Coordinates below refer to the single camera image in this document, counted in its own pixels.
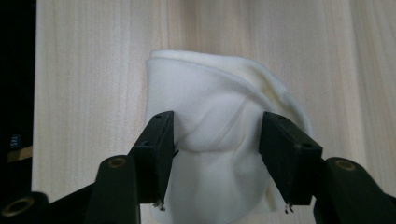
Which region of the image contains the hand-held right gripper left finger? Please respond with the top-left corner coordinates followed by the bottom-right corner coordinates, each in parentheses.
top-left (128, 110), bottom-right (177, 211)

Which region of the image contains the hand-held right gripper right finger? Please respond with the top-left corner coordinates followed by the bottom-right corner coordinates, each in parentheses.
top-left (259, 111), bottom-right (324, 214)

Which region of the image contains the white sock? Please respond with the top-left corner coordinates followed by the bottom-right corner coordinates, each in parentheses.
top-left (145, 49), bottom-right (314, 224)

